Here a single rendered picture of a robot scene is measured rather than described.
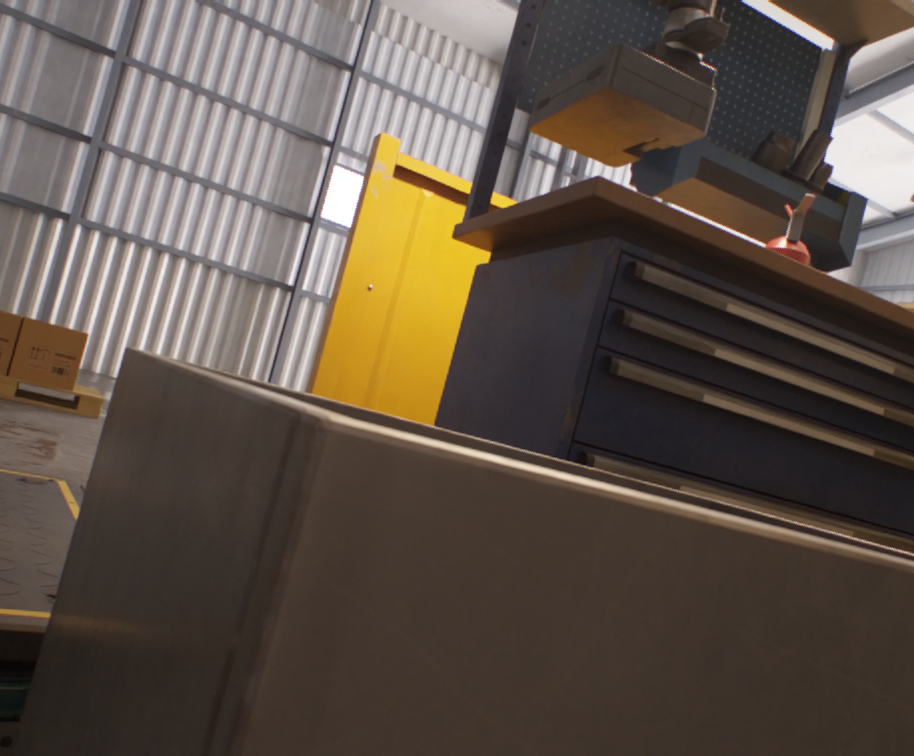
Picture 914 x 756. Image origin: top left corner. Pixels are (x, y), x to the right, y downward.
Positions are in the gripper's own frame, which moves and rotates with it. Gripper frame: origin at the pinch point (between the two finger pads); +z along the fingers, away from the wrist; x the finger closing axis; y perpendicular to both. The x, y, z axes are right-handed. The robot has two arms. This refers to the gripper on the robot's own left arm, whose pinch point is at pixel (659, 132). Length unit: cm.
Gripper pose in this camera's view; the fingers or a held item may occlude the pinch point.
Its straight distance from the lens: 148.5
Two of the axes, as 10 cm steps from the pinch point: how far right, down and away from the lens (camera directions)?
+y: -3.6, -0.7, 9.3
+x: -9.0, -2.5, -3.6
